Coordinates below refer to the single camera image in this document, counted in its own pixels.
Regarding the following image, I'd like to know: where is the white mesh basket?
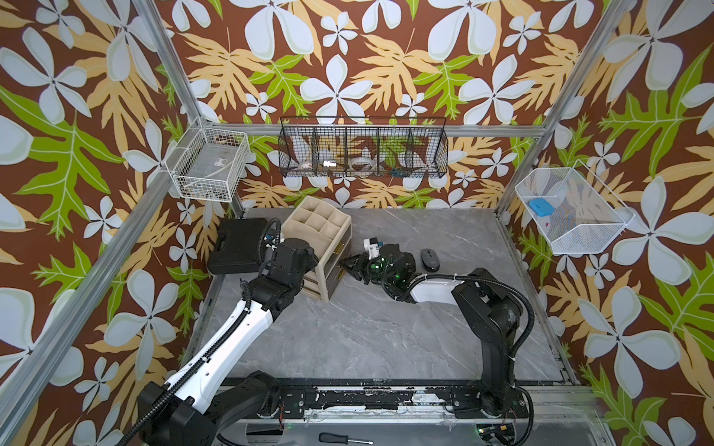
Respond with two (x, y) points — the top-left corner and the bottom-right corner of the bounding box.
(515, 162), (635, 256)

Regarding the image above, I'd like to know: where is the black wire basket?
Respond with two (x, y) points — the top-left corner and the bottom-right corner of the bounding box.
(277, 116), (449, 178)

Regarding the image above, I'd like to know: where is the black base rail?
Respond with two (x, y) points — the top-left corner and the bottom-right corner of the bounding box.
(258, 378), (533, 419)

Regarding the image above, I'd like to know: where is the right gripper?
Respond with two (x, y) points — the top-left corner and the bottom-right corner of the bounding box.
(337, 253), (396, 287)

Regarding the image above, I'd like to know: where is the beige drawer organizer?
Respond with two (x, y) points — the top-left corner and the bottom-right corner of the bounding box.
(282, 196), (353, 302)

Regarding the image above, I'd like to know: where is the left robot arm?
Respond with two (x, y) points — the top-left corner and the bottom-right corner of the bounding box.
(118, 238), (319, 445)

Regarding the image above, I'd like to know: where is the blue object in basket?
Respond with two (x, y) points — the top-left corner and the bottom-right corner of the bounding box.
(527, 198), (555, 217)

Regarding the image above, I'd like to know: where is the black plastic case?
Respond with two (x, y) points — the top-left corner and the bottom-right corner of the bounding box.
(208, 217), (269, 275)

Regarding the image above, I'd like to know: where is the white wire basket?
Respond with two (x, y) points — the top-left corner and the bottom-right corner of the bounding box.
(165, 119), (251, 203)

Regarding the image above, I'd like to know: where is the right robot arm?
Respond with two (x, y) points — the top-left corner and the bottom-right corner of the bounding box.
(338, 243), (535, 417)

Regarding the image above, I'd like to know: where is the black screwdriver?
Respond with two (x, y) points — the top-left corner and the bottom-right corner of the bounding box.
(318, 432), (374, 446)

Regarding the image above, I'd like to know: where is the black computer mouse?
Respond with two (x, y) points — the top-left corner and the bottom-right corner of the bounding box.
(420, 248), (441, 273)

